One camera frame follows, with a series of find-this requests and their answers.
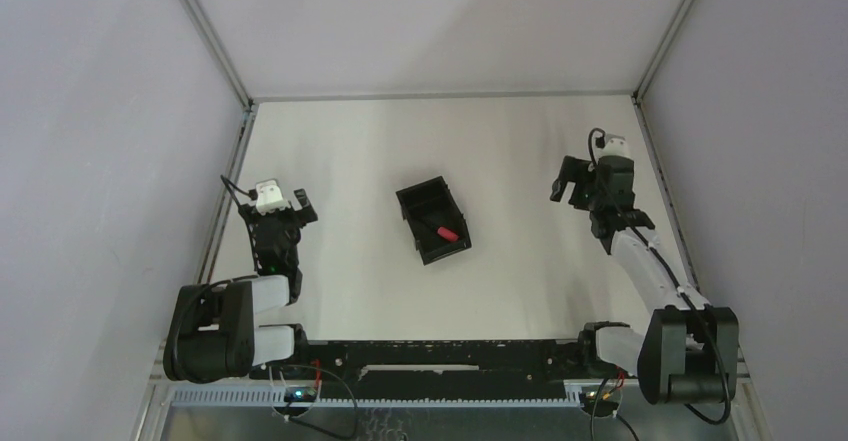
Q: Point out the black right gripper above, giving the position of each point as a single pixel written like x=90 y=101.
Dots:
x=572 y=170

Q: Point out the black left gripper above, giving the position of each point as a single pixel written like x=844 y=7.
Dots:
x=279 y=216

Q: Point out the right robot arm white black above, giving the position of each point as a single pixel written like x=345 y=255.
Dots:
x=687 y=353

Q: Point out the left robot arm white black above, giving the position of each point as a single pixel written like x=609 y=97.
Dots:
x=214 y=332

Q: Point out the black plastic bin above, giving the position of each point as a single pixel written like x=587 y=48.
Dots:
x=426 y=206

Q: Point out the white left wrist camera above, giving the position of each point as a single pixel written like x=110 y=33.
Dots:
x=270 y=198

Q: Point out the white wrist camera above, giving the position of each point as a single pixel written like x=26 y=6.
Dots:
x=270 y=198
x=612 y=145

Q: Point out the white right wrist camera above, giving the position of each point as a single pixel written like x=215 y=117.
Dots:
x=612 y=145

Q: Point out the aluminium frame rail back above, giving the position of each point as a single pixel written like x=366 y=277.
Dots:
x=442 y=95

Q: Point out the aluminium frame rail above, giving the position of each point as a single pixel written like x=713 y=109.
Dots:
x=658 y=143
x=221 y=58
x=442 y=95

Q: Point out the aluminium frame rail right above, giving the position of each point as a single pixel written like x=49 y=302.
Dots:
x=658 y=143

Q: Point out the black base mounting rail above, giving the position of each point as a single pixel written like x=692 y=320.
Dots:
x=453 y=368

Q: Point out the aluminium frame rail left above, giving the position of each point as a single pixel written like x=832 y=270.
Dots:
x=221 y=58

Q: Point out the white slotted cable duct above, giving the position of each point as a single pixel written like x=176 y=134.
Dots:
x=266 y=396

